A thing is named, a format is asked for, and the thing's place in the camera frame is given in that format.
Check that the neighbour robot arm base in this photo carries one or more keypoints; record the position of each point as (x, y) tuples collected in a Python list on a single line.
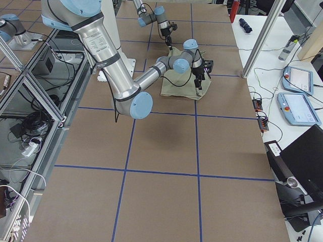
[(14, 33)]

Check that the blue teach pendant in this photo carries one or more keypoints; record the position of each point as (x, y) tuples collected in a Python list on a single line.
[(297, 109), (298, 80)]

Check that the white power strip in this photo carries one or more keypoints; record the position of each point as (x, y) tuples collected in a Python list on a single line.
[(30, 149)]

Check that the aluminium truss frame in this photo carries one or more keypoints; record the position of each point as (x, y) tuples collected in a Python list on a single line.
[(37, 108)]

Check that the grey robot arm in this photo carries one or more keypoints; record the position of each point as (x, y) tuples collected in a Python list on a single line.
[(146, 16), (94, 27)]

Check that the near blue teach pendant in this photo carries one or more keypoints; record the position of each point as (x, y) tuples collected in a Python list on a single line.
[(297, 109)]

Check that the orange terminal block far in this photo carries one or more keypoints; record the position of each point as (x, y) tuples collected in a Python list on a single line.
[(257, 104)]

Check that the olive green long-sleeve shirt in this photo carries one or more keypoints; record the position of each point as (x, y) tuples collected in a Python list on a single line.
[(178, 80)]

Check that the far blue teach pendant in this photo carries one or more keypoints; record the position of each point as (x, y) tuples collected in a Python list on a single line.
[(298, 80)]

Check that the black monitor with stand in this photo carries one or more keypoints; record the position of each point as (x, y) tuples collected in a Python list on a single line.
[(298, 172)]

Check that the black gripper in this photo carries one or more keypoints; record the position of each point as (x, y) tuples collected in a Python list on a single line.
[(198, 71), (166, 33)]

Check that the orange terminal block near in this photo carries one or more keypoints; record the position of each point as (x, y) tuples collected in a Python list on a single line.
[(263, 123)]

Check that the orange terminal block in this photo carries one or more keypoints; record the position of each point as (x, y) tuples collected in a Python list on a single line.
[(257, 104), (263, 123)]

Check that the grey electronics box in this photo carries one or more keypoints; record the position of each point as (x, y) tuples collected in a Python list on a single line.
[(46, 65)]

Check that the red cylinder tube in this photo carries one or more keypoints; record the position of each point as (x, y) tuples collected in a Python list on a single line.
[(234, 10)]

